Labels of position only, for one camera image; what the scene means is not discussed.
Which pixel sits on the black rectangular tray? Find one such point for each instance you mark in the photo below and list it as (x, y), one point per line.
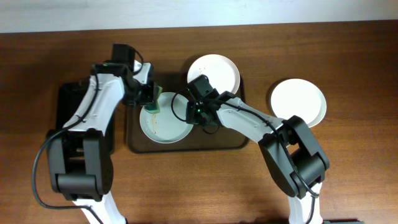
(70, 96)

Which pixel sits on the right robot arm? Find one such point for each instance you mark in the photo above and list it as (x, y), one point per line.
(293, 156)

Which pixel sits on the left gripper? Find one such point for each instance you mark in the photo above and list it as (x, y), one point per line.
(148, 97)

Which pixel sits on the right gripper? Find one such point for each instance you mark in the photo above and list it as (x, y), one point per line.
(191, 117)

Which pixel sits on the white plate top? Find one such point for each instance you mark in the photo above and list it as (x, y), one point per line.
(222, 73)

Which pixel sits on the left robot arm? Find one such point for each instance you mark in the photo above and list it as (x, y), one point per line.
(79, 153)

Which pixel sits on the pale blue plate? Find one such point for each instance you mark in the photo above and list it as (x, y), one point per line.
(164, 127)

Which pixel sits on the green yellow scrub sponge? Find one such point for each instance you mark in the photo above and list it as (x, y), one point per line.
(154, 107)

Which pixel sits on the brown plastic serving tray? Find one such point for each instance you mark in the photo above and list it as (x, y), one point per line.
(196, 140)

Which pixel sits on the white plate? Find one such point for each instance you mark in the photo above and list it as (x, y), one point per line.
(298, 97)
(222, 73)

